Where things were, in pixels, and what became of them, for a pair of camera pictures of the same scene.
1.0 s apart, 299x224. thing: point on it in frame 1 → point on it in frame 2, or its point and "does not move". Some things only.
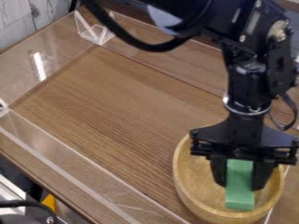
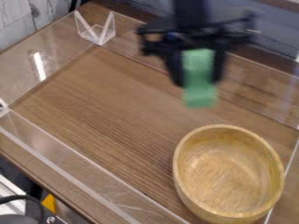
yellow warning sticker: (50, 201) does not move
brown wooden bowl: (206, 196) does not move
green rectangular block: (239, 185) → (198, 68)
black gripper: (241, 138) → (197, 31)
